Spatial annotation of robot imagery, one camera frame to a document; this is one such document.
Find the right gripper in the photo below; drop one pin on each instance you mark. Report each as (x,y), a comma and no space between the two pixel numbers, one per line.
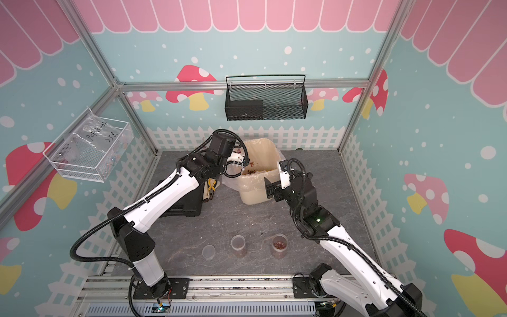
(270,188)

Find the clear tea jar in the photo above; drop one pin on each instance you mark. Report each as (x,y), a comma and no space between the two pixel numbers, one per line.
(279,245)
(238,245)
(239,158)

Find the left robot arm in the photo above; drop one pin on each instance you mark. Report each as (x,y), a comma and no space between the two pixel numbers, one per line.
(118,224)

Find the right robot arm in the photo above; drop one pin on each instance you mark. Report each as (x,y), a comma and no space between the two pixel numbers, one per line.
(373,291)

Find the black box in basket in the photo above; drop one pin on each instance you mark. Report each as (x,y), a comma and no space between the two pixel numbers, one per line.
(242,110)

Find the white yellow work gloves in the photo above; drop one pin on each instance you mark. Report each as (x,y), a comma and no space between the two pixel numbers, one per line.
(210,189)

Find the beige trash bin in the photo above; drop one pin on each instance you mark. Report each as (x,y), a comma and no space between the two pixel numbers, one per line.
(257,174)

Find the clear plastic bin liner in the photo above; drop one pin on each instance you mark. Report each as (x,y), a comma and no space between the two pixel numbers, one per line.
(233,182)

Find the black plastic tool case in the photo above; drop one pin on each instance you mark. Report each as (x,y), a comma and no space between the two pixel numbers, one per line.
(189,206)

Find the clear plastic bag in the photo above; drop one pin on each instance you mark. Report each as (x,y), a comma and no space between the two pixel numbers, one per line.
(99,142)

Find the black wire mesh basket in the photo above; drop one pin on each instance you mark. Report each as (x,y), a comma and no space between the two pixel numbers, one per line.
(284,96)

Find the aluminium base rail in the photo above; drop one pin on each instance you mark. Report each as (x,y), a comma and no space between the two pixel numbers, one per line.
(198,289)

